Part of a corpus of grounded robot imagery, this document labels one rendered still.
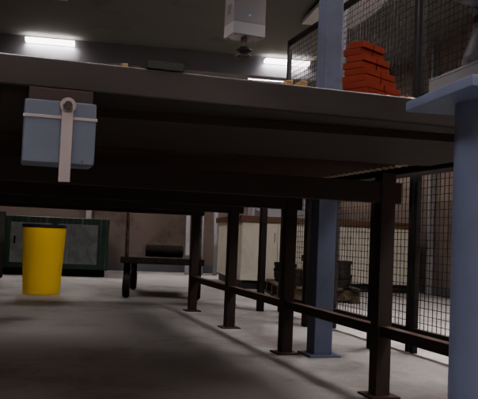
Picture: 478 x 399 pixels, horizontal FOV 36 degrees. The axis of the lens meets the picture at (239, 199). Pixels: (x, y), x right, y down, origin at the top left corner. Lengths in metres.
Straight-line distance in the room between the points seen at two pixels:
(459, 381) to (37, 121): 0.91
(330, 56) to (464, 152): 2.51
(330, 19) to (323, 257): 1.23
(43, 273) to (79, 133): 5.32
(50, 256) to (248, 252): 2.55
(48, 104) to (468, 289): 0.85
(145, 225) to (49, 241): 4.79
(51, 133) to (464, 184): 0.77
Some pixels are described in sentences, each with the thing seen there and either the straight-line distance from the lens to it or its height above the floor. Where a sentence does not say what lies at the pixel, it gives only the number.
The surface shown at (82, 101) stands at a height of 0.83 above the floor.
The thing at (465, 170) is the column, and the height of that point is 0.72.
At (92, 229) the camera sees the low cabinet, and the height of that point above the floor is 0.60.
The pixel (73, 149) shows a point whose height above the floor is 0.74.
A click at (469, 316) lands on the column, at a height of 0.46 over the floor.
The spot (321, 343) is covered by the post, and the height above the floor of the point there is 0.07.
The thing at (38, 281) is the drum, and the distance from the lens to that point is 6.73.
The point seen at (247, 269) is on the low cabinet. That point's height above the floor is 0.22.
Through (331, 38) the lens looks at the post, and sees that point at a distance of 3.87.
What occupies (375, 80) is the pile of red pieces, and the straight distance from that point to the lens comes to 2.73.
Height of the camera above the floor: 0.58
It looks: 3 degrees up
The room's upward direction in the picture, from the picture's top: 2 degrees clockwise
